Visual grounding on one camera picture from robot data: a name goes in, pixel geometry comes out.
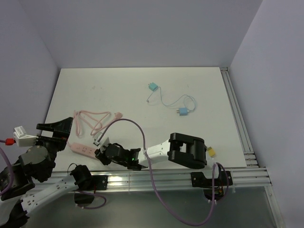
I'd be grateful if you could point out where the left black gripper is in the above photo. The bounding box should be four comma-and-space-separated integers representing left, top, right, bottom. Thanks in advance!
34, 117, 74, 178

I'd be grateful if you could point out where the pink power strip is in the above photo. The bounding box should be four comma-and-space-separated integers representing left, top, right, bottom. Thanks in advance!
70, 142, 96, 159

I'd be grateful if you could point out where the blue charger plug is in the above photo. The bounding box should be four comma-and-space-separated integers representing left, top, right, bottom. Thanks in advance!
176, 107, 189, 116

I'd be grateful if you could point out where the yellow charger plug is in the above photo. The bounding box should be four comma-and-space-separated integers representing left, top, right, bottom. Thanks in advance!
207, 147, 216, 158

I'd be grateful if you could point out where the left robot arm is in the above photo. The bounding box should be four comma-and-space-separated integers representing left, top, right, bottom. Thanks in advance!
0, 117, 93, 228

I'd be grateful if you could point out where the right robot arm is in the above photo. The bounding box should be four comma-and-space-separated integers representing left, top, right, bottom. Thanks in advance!
94, 133, 207, 171

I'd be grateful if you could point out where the pink power plug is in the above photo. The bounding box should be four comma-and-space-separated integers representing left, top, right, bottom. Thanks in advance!
114, 112, 123, 119

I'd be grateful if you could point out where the teal charger plug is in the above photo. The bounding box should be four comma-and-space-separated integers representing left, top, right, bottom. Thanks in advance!
148, 82, 158, 92

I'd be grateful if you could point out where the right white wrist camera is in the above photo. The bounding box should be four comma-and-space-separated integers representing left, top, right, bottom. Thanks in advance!
93, 132, 110, 149

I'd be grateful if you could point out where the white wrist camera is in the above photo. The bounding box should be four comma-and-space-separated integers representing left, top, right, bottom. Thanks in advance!
93, 132, 110, 149
4, 126, 38, 147

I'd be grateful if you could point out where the pink power cord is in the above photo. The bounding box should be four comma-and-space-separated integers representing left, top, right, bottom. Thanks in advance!
66, 110, 117, 148

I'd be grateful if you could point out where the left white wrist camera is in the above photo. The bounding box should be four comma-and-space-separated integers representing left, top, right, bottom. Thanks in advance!
4, 126, 38, 147

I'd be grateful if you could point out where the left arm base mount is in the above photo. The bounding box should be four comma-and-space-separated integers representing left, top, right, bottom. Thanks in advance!
74, 175, 108, 210

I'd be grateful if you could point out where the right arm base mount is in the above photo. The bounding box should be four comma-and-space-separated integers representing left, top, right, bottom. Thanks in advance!
190, 169, 233, 201

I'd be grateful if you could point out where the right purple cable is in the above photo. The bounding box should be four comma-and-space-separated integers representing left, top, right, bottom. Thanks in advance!
98, 118, 230, 226

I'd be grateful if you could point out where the right aluminium rail frame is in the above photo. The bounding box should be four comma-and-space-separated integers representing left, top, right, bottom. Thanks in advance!
220, 67, 259, 168

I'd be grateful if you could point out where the aluminium rail frame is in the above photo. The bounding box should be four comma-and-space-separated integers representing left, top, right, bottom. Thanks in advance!
220, 67, 259, 168
26, 168, 285, 228

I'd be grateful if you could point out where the front aluminium rail frame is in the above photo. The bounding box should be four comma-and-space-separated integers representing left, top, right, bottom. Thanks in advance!
26, 168, 285, 228

